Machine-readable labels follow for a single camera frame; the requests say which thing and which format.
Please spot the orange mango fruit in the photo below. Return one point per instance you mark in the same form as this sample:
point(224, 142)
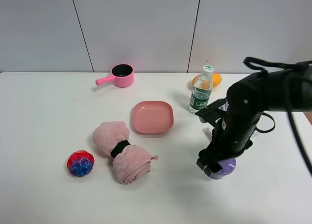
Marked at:
point(216, 80)

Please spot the purple lidded can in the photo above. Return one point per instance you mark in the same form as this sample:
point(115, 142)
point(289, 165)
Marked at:
point(227, 168)

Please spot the red blue spiky ball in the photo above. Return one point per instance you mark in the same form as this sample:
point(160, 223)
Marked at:
point(80, 163)

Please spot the pink rolled towel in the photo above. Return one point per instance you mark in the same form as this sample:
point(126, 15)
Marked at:
point(130, 161)

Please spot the pink saucepan toy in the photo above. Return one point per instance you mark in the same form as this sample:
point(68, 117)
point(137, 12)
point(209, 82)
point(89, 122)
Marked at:
point(122, 76)

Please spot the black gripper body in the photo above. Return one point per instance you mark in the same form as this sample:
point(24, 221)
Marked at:
point(231, 135)

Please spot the white cardboard box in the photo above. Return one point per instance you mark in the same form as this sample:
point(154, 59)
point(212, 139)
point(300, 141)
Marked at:
point(213, 120)

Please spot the pink square plate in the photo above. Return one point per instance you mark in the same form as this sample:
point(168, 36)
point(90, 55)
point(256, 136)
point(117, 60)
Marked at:
point(152, 117)

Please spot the clear water bottle green label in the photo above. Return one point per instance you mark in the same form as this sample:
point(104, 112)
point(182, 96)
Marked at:
point(202, 89)

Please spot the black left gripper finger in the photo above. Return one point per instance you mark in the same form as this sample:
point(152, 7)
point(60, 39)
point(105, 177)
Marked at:
point(213, 168)

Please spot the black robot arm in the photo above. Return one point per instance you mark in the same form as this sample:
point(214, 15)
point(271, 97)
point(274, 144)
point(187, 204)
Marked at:
point(272, 87)

